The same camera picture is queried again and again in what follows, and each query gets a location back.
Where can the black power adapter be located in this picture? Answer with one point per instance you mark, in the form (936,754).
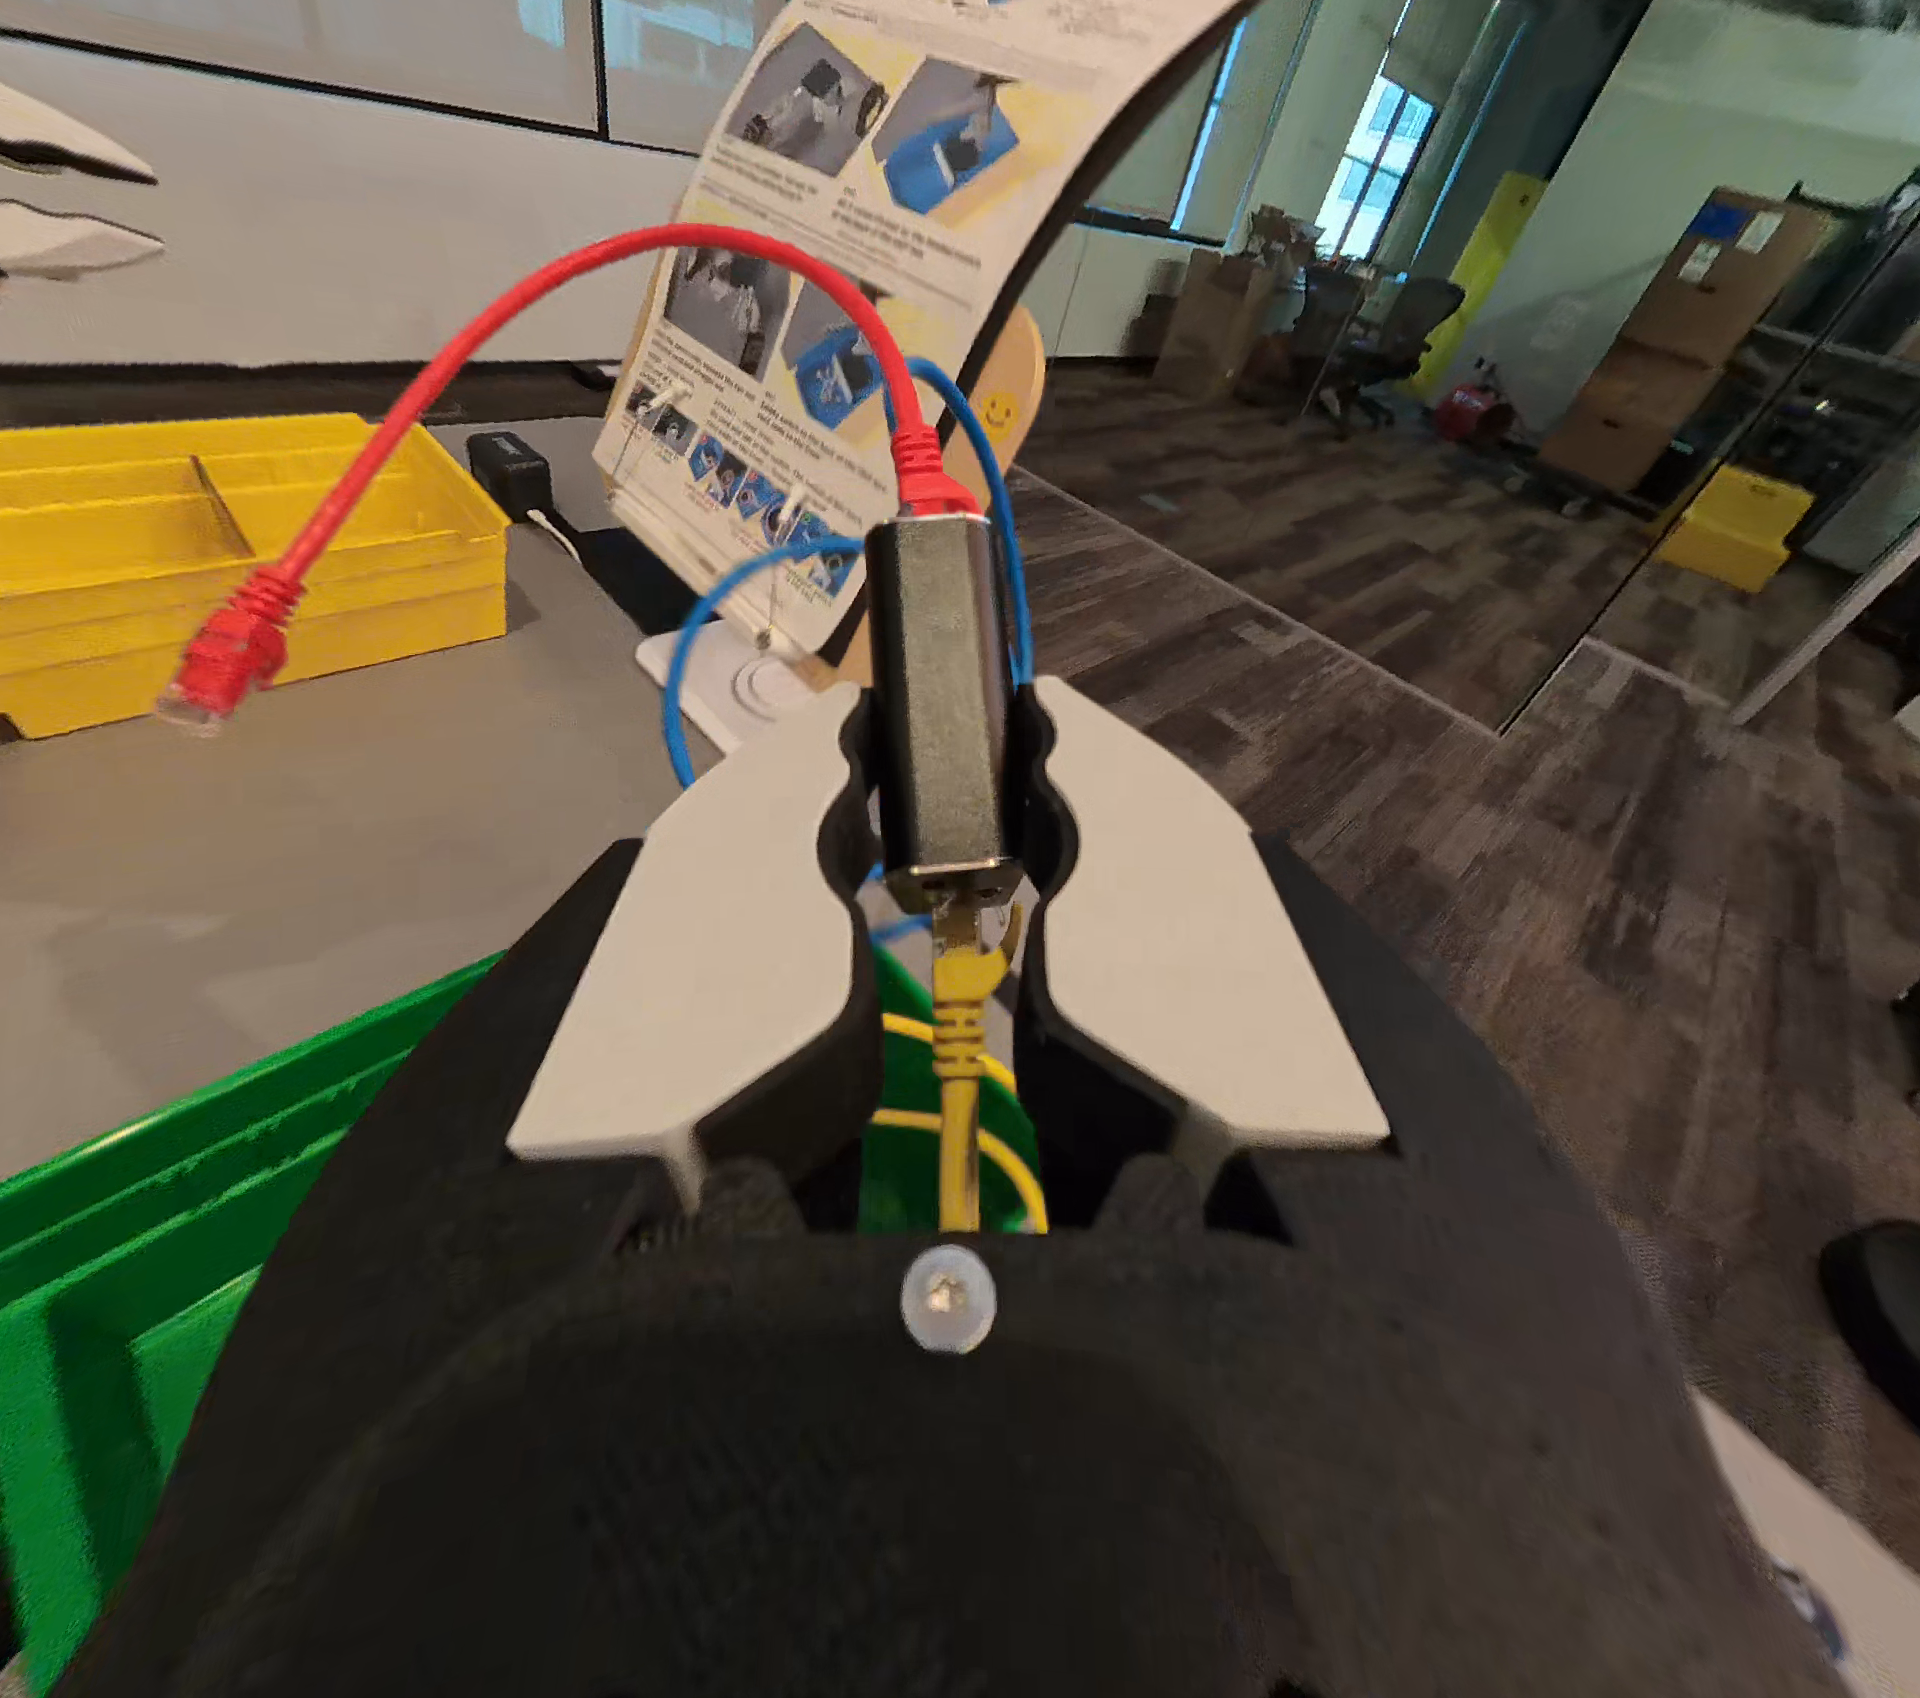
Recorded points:
(511,477)

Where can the stack of cardboard boxes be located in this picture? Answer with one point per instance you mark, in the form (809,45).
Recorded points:
(1695,302)

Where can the black network switch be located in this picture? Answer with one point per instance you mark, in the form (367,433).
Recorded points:
(944,709)

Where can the black office chair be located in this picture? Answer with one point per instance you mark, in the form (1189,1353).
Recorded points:
(1394,341)

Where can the black rounded object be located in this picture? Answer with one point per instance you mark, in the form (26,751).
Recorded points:
(1874,1300)

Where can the instruction sheet on stand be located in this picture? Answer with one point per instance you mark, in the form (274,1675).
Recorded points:
(1013,357)

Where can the yellow floor bin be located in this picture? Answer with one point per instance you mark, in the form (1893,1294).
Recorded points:
(1732,528)

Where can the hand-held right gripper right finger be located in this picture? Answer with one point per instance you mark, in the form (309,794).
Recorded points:
(1185,948)

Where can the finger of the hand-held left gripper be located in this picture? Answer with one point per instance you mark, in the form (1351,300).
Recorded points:
(74,243)
(69,146)

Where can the white stand base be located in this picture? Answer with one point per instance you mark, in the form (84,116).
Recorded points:
(751,709)

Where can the red round object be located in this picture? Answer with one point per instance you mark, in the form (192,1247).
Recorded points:
(1479,411)

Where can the yellow wall panel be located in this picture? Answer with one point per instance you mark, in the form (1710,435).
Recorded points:
(1500,259)

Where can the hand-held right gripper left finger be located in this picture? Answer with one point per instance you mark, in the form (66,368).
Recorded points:
(721,962)

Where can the yellow smiley sticker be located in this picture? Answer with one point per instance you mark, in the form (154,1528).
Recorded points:
(1005,409)

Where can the green plastic bin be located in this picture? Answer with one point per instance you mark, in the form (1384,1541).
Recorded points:
(120,1279)

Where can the yellow plastic bin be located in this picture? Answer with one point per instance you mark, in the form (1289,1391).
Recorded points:
(374,618)

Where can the printed instruction sheet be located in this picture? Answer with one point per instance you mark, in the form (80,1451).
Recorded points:
(930,79)

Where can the brown cardboard box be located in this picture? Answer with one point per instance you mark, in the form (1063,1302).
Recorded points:
(1208,327)

